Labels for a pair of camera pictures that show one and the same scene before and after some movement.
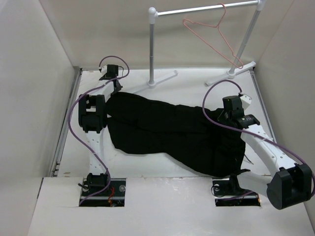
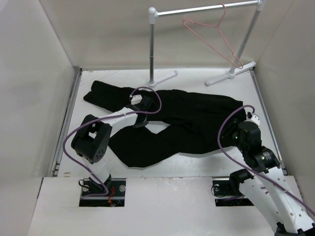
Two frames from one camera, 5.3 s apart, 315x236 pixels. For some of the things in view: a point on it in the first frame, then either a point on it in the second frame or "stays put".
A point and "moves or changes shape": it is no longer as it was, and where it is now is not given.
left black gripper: [117, 89] to [140, 125]
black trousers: [197, 135] moves or changes shape
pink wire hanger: [218, 27] stays put
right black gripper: [221, 116] to [234, 127]
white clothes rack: [153, 14] stays put
